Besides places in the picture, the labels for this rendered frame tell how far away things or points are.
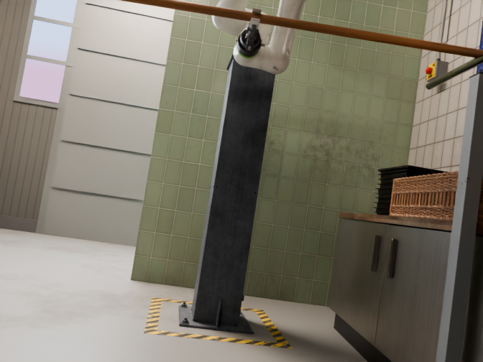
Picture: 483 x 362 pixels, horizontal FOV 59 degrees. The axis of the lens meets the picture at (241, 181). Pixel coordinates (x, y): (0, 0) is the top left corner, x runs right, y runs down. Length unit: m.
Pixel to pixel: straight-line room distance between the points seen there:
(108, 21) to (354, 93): 2.66
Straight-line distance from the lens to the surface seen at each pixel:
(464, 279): 1.20
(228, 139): 1.92
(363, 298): 1.85
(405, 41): 1.66
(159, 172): 2.65
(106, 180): 4.31
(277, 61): 1.83
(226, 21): 2.06
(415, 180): 1.66
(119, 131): 4.34
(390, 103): 2.95
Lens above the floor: 0.53
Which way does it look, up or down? 3 degrees up
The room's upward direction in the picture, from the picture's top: 9 degrees clockwise
